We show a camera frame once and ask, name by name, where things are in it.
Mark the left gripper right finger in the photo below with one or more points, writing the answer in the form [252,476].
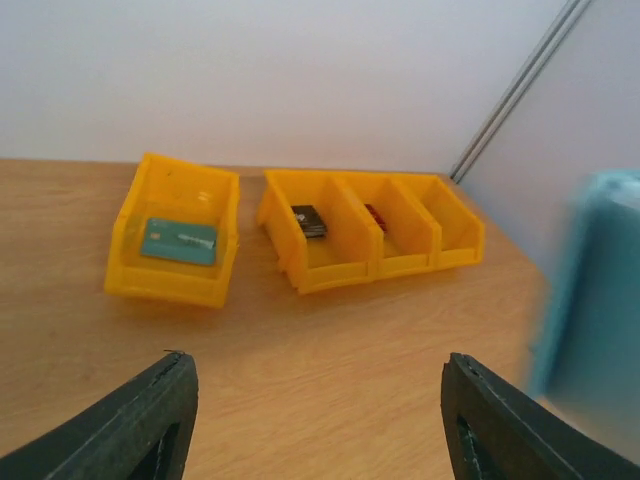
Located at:
[495,431]

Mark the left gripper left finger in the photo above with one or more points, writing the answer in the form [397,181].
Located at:
[141,430]

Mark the blue card holder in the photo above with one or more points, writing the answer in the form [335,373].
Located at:
[588,346]

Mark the teal credit card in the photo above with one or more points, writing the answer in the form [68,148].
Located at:
[179,241]

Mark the red card in bin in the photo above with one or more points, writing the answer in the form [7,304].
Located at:
[377,217]

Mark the yellow bin with black card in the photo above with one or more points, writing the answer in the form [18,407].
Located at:
[346,256]

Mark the black credit card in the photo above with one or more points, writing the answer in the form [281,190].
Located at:
[310,222]

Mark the single yellow bin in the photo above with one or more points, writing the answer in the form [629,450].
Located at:
[180,191]

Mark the right aluminium frame post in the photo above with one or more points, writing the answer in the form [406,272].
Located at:
[560,28]

